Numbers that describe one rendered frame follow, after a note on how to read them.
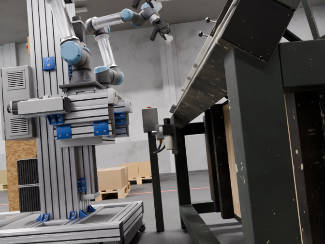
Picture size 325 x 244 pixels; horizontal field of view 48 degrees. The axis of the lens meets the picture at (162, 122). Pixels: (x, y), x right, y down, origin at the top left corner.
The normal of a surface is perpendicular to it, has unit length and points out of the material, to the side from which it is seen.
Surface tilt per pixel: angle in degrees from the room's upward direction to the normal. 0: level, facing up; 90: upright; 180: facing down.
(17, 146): 90
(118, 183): 90
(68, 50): 97
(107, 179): 90
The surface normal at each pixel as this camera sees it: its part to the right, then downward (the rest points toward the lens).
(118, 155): -0.10, -0.07
